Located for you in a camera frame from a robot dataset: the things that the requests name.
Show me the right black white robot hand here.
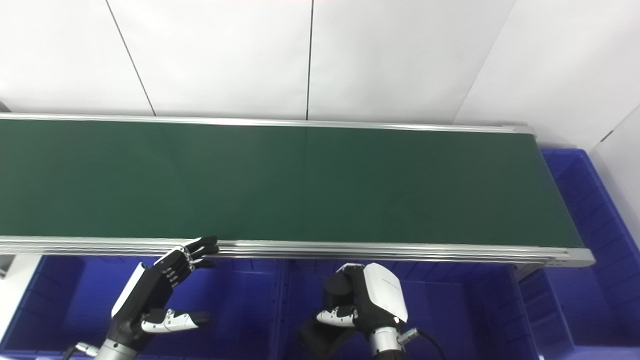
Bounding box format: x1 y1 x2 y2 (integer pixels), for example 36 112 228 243
316 262 409 337

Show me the green conveyor belt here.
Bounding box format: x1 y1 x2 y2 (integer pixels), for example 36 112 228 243
0 119 585 248

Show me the blue plastic bin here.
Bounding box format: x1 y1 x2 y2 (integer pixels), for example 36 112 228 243
277 258 543 360
0 255 286 360
517 148 640 360

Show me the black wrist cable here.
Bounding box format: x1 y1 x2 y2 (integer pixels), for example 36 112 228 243
398 327 447 360
62 341 101 360

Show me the black cylinder-on-block part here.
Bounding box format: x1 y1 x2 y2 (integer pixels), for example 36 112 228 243
298 272 362 359

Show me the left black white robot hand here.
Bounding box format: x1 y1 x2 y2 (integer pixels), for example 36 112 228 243
107 236 221 352

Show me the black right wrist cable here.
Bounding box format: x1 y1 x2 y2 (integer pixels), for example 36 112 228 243
398 327 447 360

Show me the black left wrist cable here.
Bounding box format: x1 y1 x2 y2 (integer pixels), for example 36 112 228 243
62 341 101 360

